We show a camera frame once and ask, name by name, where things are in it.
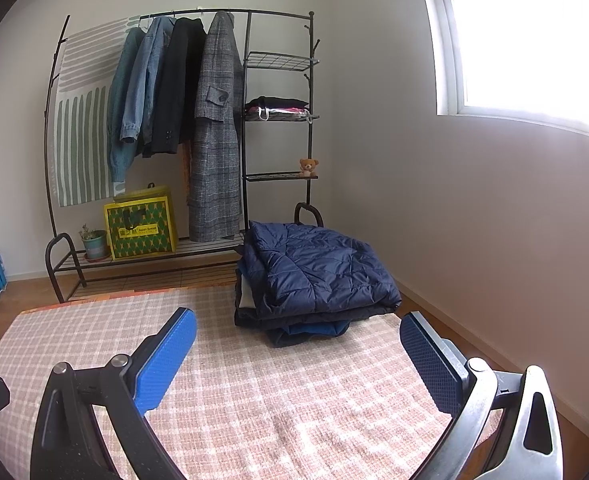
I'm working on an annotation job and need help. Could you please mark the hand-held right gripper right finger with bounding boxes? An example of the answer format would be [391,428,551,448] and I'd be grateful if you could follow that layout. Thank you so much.
[399,311,565,480]

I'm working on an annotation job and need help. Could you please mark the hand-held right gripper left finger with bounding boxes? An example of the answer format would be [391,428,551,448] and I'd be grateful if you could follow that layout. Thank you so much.
[29,306,198,480]

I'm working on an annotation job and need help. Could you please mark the navy puffer jacket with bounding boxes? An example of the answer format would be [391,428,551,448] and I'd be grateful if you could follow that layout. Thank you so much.
[243,220,402,318]

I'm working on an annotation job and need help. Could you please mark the black metal clothes rack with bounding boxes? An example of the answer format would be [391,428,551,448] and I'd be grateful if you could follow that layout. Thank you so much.
[44,9,325,303]

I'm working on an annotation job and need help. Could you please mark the pink and black folded clothes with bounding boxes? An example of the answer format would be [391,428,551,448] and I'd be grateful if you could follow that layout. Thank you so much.
[245,95,311,122]

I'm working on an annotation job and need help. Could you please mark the pink checked blanket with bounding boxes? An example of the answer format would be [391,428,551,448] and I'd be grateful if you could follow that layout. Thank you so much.
[0,285,505,480]

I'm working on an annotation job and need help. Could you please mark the teal blue folded garment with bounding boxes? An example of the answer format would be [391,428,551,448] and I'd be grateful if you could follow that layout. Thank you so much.
[274,320,351,348]

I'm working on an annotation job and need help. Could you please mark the black folded garment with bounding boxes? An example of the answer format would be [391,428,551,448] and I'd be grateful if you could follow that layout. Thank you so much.
[234,280,391,335]

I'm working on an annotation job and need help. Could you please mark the yellow green patterned box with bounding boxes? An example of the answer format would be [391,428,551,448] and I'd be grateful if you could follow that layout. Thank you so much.
[103,184,178,261]

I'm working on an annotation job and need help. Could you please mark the small potted plant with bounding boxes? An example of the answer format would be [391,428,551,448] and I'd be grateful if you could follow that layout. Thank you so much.
[78,224,109,262]

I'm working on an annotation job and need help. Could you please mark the orange patterned cloth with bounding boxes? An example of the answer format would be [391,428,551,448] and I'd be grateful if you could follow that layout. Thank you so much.
[181,141,194,197]

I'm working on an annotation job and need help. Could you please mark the grey plaid coat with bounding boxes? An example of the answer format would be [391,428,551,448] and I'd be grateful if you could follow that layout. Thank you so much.
[187,10,245,243]

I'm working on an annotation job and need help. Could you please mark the dark blue denim jacket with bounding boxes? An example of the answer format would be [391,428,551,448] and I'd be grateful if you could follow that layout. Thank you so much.
[107,27,148,183]

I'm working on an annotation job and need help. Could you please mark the black coat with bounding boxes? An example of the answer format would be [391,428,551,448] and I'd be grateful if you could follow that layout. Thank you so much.
[142,17,208,158]

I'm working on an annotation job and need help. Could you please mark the light blue denim jacket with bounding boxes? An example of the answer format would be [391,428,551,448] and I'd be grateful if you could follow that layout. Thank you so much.
[120,16,176,145]

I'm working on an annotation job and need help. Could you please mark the white framed window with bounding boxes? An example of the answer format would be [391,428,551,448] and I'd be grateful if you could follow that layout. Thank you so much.
[414,0,589,133]

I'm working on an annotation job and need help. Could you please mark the green striped wall hanging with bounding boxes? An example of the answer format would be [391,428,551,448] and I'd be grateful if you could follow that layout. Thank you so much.
[54,16,142,208]

